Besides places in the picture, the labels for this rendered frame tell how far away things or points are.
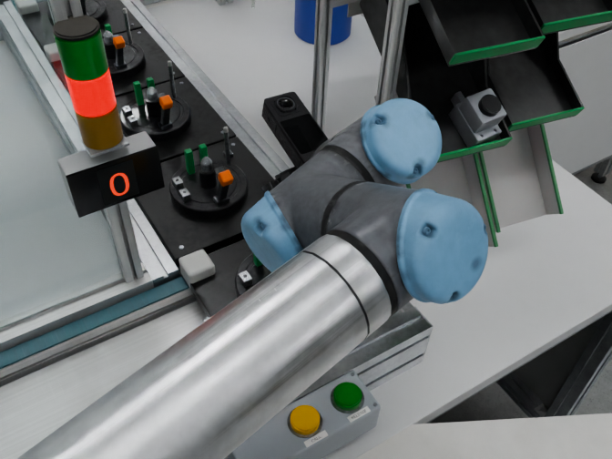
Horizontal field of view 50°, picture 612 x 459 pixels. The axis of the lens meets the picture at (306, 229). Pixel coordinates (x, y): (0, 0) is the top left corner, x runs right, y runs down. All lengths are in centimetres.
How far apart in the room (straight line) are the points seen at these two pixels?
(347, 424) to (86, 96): 54
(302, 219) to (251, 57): 127
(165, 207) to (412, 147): 68
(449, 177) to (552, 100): 19
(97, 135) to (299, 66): 97
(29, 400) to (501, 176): 83
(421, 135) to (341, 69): 116
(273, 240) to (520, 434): 66
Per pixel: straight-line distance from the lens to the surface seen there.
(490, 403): 213
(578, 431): 113
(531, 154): 121
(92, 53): 78
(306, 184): 55
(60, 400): 105
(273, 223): 54
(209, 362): 40
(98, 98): 81
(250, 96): 162
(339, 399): 93
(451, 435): 106
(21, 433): 104
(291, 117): 77
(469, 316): 119
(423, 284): 44
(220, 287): 105
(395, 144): 57
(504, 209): 117
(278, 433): 92
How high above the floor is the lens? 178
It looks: 46 degrees down
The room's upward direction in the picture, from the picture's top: 2 degrees clockwise
